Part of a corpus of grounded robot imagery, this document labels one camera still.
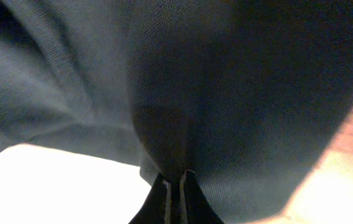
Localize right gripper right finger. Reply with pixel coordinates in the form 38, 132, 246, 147
179, 169, 224, 224

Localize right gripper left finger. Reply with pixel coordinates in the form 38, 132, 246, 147
129, 174, 172, 224

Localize black polo shirt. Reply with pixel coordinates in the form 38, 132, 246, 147
0, 0, 353, 223

